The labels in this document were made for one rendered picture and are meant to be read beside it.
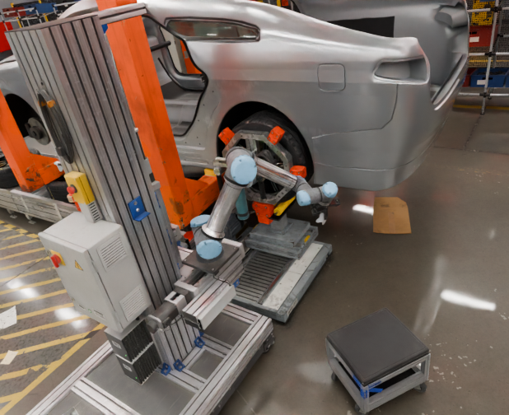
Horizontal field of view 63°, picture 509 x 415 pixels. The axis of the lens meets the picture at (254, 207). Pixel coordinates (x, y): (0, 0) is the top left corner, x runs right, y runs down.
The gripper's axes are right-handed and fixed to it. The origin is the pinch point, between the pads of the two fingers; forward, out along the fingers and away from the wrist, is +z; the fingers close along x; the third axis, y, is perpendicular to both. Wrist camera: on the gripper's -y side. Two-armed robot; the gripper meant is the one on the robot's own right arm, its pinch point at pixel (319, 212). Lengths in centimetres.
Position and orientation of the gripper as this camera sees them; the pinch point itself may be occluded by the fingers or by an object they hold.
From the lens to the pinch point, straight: 236.6
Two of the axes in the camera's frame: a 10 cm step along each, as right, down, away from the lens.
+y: -9.4, 2.8, -1.8
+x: 3.3, 8.9, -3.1
